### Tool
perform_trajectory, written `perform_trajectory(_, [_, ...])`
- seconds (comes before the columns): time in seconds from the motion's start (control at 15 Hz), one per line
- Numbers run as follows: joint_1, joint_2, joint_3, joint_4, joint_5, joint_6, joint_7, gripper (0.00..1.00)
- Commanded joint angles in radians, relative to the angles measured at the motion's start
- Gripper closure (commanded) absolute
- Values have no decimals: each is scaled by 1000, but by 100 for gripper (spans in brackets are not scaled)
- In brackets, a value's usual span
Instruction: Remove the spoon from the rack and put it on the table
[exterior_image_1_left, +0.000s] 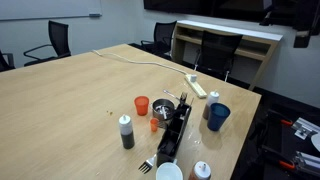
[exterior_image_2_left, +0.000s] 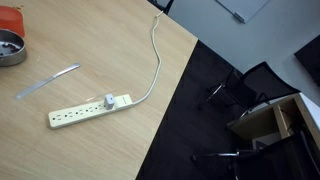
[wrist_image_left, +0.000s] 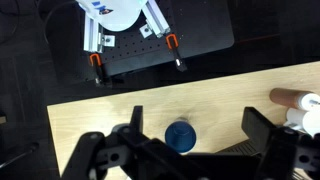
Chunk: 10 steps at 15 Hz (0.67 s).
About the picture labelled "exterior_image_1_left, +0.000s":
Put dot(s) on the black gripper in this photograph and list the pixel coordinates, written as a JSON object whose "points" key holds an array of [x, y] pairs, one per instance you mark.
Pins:
{"points": [[302, 41]]}

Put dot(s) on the silver metal spoon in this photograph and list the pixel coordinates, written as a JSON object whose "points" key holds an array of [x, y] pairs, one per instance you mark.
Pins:
{"points": [[183, 97]]}

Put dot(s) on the black cutlery rack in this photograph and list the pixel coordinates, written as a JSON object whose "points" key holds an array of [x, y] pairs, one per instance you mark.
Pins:
{"points": [[175, 133]]}

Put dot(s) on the wooden console with white top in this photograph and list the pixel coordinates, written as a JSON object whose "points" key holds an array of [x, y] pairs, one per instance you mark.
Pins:
{"points": [[233, 30]]}

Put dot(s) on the white round disc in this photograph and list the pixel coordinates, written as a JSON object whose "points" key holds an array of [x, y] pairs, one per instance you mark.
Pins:
{"points": [[316, 141]]}

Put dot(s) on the squeeze bottle with brown sauce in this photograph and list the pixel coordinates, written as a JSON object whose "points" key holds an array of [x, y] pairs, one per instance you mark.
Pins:
{"points": [[210, 103]]}

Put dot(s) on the blue plastic cup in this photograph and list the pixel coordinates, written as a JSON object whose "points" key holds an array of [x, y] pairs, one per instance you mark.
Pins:
{"points": [[218, 116]]}

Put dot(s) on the white power strip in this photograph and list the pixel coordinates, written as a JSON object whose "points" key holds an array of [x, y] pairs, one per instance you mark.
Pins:
{"points": [[196, 87]]}

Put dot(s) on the long silver metal utensil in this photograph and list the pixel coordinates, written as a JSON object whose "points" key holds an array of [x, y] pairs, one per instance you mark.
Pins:
{"points": [[170, 94]]}

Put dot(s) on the round metal bowl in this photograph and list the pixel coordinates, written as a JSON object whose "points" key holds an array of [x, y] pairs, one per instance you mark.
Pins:
{"points": [[168, 104]]}

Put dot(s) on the squeeze bottle with orange sauce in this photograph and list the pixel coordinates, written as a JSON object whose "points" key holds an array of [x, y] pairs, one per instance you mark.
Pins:
{"points": [[200, 171]]}

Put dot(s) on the small orange plastic cup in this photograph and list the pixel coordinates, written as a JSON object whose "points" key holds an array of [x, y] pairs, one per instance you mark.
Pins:
{"points": [[154, 125]]}

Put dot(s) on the large orange plastic cup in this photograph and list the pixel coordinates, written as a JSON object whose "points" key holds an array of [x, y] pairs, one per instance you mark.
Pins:
{"points": [[141, 106]]}

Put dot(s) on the white cup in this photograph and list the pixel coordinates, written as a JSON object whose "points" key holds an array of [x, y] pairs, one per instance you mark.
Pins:
{"points": [[169, 172]]}

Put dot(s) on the silver metal fork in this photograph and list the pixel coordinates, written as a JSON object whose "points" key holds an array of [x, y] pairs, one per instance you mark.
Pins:
{"points": [[147, 164]]}

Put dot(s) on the squeeze bottle with black sauce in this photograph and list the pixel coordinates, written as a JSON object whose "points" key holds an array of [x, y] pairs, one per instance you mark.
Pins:
{"points": [[127, 133]]}

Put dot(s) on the dark whiteboard eraser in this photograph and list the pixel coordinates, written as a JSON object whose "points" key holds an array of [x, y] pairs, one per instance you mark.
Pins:
{"points": [[95, 15]]}

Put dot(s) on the black office chair with armrests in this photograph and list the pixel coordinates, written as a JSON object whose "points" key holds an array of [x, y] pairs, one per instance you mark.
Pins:
{"points": [[58, 36]]}

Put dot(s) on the black wall screen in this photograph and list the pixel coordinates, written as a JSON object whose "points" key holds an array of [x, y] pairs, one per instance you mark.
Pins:
{"points": [[200, 6]]}

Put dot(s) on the white wall whiteboard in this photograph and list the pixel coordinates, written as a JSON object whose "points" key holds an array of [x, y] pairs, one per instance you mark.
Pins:
{"points": [[50, 8]]}

